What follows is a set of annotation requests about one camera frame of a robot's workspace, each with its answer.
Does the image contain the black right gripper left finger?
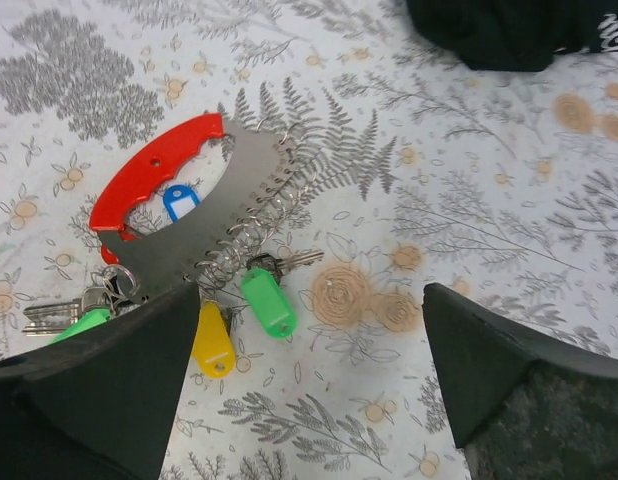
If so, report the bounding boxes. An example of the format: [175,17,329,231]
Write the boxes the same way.
[0,283,200,479]

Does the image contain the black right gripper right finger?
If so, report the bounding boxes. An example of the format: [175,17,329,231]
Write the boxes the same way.
[423,283,618,479]

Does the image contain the red-handled metal key organizer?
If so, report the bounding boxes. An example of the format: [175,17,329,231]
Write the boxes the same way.
[89,113,302,304]

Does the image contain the green key tag with key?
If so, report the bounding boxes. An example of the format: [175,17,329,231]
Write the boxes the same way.
[240,250,324,338]

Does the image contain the blue key tag with key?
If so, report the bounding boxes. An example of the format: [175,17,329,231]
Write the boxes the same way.
[162,184,200,223]

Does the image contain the red key tag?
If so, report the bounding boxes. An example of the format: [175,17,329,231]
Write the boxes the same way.
[100,245,119,265]

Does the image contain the black folded cloth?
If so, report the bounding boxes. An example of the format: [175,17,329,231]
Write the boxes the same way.
[406,0,618,72]

